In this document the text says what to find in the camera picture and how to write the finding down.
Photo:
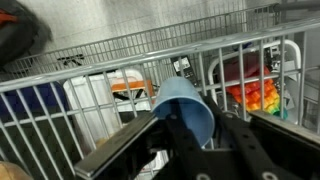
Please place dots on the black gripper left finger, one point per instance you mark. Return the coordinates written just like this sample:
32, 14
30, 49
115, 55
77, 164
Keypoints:
116, 146

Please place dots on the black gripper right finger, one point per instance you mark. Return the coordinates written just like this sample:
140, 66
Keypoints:
290, 136

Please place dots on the light blue plastic cup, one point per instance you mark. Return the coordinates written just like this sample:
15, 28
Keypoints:
186, 96

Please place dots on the white plastic container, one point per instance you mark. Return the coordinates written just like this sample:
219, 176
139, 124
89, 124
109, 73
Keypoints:
96, 100

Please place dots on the orange label strip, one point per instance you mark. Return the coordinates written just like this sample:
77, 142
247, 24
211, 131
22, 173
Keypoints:
131, 86

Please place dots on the white round tub rim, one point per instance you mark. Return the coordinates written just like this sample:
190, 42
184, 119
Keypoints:
253, 50

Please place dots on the black clip on shelf edge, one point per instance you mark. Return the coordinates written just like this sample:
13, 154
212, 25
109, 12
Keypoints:
70, 60

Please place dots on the black remote with white label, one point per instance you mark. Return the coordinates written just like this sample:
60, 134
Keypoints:
185, 68

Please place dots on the brown toy bread loaf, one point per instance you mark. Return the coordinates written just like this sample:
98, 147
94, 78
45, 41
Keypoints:
11, 171

